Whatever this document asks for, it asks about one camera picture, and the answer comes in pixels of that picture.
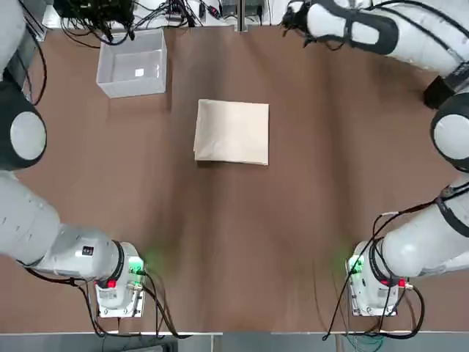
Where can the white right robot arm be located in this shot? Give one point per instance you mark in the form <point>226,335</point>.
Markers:
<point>403,253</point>

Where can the aluminium frame post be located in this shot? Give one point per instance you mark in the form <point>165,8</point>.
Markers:
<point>242,14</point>

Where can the clear plastic box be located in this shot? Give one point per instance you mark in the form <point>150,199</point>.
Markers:
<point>110,88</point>

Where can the cream tablecloth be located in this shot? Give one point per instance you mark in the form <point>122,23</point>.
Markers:
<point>231,132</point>

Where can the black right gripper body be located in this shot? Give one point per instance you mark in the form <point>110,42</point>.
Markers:
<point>295,16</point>

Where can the black finned metal device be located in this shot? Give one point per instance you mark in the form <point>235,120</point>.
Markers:
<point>229,7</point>

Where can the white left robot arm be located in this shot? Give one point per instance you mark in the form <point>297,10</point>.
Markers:
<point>73,253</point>

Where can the small white sticker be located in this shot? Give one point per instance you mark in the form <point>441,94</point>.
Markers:
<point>139,72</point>

